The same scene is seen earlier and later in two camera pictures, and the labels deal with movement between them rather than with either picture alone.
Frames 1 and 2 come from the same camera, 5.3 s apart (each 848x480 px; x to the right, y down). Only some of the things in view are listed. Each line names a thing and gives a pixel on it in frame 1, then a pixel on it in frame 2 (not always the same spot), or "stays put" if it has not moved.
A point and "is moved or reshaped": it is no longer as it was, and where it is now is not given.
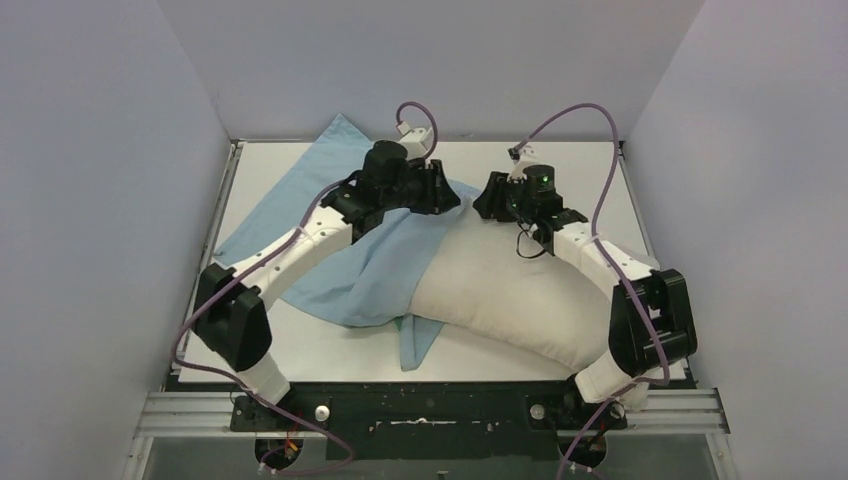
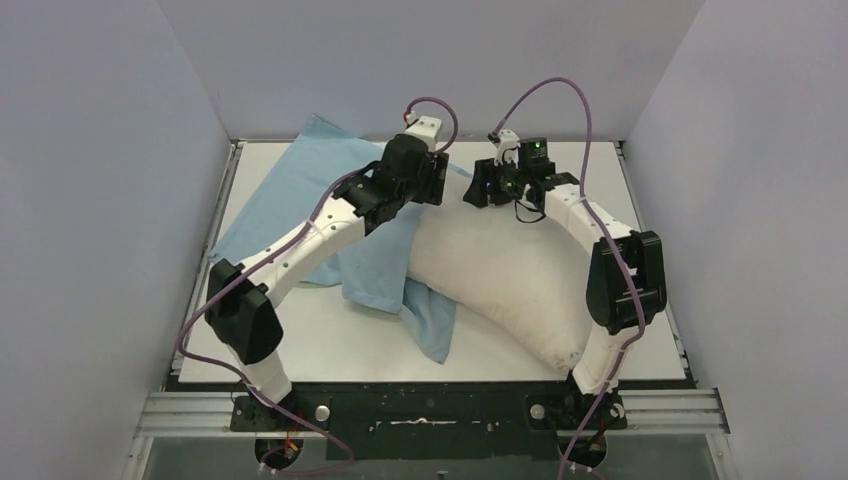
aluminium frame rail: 177,413 stays put
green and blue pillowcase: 371,282 is moved or reshaped
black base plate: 428,421 stays put
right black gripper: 490,205 -> 486,173
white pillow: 492,283 is moved or reshaped
